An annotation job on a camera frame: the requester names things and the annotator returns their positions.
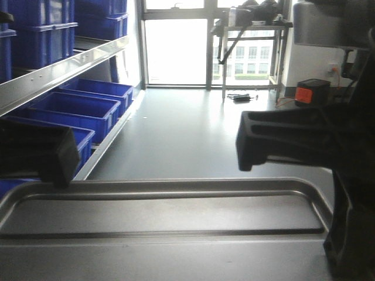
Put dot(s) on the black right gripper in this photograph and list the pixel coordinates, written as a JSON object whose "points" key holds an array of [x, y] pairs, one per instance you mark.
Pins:
{"points": [[303, 137]]}

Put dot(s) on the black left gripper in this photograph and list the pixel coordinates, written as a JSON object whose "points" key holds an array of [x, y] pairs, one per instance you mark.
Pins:
{"points": [[21, 146]]}

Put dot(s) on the silver metal tray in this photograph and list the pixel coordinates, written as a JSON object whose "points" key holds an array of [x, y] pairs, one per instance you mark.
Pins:
{"points": [[234, 229]]}

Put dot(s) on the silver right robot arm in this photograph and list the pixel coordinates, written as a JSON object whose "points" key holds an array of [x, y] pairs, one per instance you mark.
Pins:
{"points": [[343, 24]]}

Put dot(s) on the blue bin on floor shelf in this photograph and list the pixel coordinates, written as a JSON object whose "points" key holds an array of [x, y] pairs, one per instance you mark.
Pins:
{"points": [[101, 89]]}

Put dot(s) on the steel shelf edge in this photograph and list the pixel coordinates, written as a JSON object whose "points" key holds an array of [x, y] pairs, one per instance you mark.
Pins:
{"points": [[91, 52]]}

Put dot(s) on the black orange power box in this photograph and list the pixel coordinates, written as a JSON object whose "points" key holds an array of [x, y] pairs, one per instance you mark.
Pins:
{"points": [[312, 92]]}

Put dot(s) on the metal table by window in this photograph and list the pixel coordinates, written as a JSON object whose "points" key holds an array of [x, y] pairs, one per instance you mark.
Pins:
{"points": [[252, 41]]}

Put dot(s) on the blue bin upper left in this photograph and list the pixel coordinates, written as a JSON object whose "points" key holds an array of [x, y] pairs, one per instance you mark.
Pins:
{"points": [[35, 34]]}

